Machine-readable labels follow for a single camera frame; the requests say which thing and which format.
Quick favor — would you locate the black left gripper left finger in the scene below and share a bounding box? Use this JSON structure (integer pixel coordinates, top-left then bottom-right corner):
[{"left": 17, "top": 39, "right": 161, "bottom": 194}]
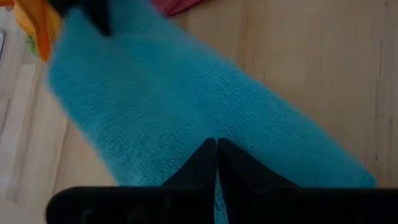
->
[{"left": 161, "top": 138, "right": 218, "bottom": 188}]

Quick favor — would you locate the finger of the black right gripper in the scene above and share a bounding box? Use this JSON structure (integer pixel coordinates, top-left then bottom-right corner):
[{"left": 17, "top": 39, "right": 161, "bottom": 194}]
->
[{"left": 49, "top": 0, "right": 113, "bottom": 36}]

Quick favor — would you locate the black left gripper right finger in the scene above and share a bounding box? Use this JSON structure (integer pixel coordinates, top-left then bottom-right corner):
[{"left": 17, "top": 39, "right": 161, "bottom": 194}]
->
[{"left": 218, "top": 138, "right": 300, "bottom": 189}]

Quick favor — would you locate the orange towel with white label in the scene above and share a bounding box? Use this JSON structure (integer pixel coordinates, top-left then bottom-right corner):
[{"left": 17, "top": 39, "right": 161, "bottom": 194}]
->
[{"left": 0, "top": 0, "right": 62, "bottom": 63}]

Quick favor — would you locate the blue microfiber towel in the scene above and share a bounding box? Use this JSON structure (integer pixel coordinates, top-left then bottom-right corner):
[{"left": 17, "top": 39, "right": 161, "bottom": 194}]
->
[{"left": 46, "top": 0, "right": 377, "bottom": 224}]

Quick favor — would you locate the pink microfiber towel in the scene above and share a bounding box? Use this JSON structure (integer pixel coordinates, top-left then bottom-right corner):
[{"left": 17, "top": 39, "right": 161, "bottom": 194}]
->
[{"left": 152, "top": 0, "right": 203, "bottom": 17}]

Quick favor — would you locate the green microfiber towel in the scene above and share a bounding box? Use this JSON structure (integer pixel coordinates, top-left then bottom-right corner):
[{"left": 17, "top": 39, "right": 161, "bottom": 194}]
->
[{"left": 26, "top": 34, "right": 40, "bottom": 58}]

